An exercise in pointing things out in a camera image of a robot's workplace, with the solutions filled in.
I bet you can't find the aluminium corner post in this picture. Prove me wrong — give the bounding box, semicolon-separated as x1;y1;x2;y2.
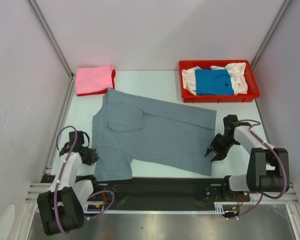
25;0;75;80
250;0;294;70

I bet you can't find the aluminium frame rail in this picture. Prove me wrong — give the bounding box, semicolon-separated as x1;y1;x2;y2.
24;182;299;206

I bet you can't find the folded red t-shirt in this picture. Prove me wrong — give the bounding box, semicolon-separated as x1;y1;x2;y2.
74;69;116;97

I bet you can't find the black mounting base plate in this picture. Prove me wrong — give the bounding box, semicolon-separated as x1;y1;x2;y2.
39;175;282;211

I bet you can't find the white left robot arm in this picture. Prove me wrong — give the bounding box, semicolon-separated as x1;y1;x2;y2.
37;131;101;236

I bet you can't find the white slotted cable duct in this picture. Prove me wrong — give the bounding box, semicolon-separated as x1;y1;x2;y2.
83;201;225;215

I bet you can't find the white t-shirt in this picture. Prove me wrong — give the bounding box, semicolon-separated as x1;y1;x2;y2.
182;62;248;96

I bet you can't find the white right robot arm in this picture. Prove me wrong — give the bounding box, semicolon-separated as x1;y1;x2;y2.
205;115;290;201

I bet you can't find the blue t-shirt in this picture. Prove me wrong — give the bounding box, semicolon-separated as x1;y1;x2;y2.
194;69;234;96

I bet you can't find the red plastic bin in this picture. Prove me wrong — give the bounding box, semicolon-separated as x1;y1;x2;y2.
178;59;260;103

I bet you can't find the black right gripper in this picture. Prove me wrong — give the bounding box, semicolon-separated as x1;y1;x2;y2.
206;133;238;162

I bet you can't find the right aluminium corner post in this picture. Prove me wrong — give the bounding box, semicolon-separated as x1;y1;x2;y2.
250;0;294;70

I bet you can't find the left aluminium corner post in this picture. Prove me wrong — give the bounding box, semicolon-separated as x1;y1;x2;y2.
25;0;75;80

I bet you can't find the grey polo shirt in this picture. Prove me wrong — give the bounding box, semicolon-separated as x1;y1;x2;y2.
92;89;217;181

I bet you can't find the folded pink t-shirt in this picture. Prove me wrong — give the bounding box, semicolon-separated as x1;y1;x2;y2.
74;64;116;96

